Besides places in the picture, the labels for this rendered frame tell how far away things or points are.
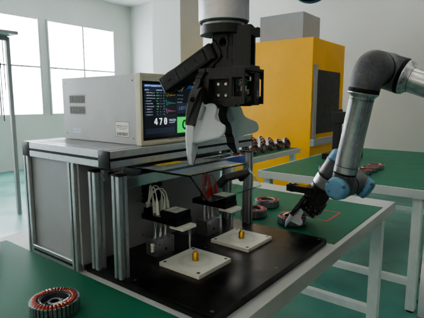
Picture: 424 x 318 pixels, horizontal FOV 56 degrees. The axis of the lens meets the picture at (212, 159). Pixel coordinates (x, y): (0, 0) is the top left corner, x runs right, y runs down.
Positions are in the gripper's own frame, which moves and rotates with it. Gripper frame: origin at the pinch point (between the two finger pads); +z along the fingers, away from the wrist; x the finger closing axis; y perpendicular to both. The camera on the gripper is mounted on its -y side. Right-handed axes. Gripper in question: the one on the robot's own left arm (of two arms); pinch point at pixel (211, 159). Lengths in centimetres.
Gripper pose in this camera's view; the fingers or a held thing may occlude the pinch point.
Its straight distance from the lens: 62.9
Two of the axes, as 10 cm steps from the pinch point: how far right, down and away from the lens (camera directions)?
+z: 0.0, 9.9, 1.5
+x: 4.9, -1.3, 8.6
